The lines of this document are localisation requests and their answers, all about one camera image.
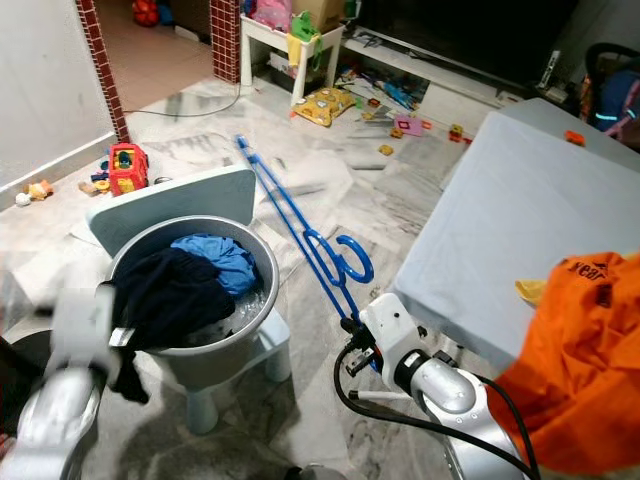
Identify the blue plastic clothes hanger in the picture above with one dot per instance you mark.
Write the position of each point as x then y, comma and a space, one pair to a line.
368, 265

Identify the dark navy garment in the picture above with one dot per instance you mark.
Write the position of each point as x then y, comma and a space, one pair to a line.
170, 300

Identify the orange garment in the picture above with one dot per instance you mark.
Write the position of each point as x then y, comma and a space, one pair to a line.
580, 370

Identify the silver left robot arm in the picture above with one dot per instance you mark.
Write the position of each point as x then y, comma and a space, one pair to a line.
60, 430

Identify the light blue garment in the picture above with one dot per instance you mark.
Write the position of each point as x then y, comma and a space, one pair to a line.
220, 262

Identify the yellow cloth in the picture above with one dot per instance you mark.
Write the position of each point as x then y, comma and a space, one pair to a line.
532, 292

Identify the pink square toy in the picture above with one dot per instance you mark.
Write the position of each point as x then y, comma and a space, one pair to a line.
410, 126

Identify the yellow flat toy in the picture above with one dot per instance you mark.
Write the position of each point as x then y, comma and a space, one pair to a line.
325, 107

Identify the black round stand base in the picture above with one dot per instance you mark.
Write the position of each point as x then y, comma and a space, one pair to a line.
20, 380

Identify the red plastic toy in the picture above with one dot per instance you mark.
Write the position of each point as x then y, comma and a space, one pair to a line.
128, 170

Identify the small orange block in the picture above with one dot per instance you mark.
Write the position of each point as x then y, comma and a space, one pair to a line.
575, 138

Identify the small orange toy animal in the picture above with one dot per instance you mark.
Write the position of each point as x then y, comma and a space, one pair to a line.
37, 190

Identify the green plastic toy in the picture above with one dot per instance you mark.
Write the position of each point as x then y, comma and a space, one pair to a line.
306, 25

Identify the small white table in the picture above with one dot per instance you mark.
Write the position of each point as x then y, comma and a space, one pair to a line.
275, 30

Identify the black television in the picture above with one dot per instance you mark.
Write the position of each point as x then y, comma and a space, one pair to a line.
470, 35

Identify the blue pink baby stroller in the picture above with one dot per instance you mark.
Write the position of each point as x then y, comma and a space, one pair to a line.
615, 100

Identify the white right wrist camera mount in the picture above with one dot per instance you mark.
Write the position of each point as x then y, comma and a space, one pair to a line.
390, 325

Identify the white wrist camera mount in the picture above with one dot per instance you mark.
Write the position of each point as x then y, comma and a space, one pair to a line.
390, 325
80, 325

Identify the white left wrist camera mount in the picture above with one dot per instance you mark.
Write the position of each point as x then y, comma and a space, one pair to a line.
80, 325

